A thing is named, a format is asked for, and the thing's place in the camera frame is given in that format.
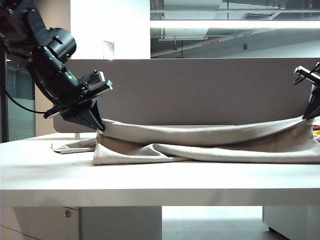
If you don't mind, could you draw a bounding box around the silver wall plate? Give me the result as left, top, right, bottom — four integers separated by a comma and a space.
103, 39, 115, 61

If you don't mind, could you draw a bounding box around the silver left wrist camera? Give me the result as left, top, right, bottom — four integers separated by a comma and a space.
79, 70, 106, 91

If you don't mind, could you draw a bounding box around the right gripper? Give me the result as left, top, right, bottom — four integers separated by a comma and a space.
293, 65, 320, 121

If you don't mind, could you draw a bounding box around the white cabinet on castors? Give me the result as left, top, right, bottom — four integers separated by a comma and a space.
261, 206, 320, 240

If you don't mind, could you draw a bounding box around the ceiling air vent grille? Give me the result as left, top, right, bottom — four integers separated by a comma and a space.
242, 13, 275, 21

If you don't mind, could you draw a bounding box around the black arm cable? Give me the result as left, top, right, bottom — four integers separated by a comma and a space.
0, 82, 48, 115

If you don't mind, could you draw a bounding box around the white drawer pedestal cabinet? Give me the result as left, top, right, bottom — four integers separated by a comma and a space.
0, 206, 163, 240

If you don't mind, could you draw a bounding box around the grey-brown desk partition screen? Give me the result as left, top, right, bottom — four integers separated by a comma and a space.
53, 58, 320, 135

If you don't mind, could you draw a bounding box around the beige T-shirt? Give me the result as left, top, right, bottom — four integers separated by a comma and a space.
51, 115, 320, 166

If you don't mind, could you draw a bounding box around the ceiling cable tray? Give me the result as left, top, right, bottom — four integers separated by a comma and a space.
157, 35, 209, 41

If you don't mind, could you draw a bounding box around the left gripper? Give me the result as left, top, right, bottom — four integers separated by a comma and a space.
43, 79, 113, 132

